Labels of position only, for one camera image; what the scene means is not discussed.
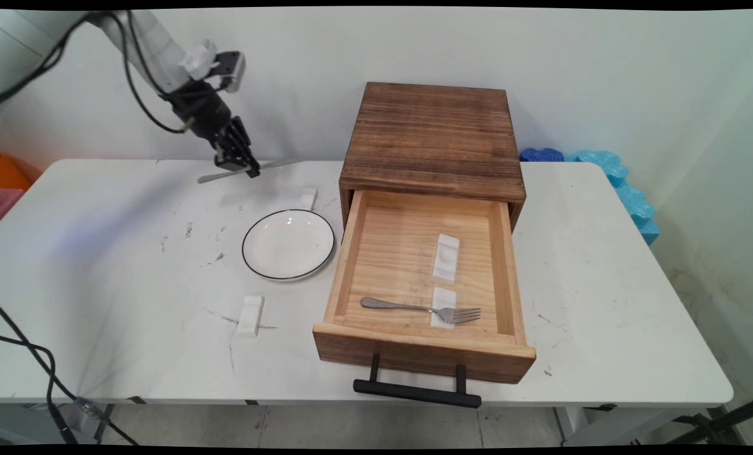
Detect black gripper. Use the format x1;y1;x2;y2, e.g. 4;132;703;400
173;82;262;178

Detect silver table knife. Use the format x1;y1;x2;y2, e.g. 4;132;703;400
197;158;305;185

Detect white plate with black rim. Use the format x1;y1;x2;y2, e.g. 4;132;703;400
242;209;336;281

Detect large white cutlery rest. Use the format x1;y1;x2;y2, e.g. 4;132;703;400
236;295;265;336

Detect light wooden drawer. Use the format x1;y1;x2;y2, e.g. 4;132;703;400
313;190;537;385

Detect dark wooden drawer cabinet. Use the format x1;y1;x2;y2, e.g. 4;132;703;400
339;82;527;231

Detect silver fork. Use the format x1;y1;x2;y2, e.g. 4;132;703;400
360;297;482;325

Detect orange object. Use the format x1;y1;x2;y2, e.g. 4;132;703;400
0;154;33;191

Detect white cutlery rest with dent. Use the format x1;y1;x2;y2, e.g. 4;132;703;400
432;233;461;282

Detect pink object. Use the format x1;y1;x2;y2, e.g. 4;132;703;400
0;183;26;228

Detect flat white cutlery rest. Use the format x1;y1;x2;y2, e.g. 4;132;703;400
430;288;458;328

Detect dark blue foam piece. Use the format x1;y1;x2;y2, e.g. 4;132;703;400
519;148;565;163

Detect light blue foam piece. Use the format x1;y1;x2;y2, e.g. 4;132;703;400
566;150;660;246

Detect white table leg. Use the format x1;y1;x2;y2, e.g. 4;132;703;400
553;406;589;443

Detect black stand legs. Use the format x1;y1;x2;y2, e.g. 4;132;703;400
667;397;753;445

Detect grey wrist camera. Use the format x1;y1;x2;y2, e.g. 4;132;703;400
215;51;247;94

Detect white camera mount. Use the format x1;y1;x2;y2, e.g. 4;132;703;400
179;39;220;82

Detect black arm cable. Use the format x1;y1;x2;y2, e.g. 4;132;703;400
0;13;92;107
114;11;190;135

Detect black cable with connector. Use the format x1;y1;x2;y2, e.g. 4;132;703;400
0;297;140;446

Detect black drawer handle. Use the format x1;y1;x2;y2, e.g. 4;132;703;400
353;354;482;408

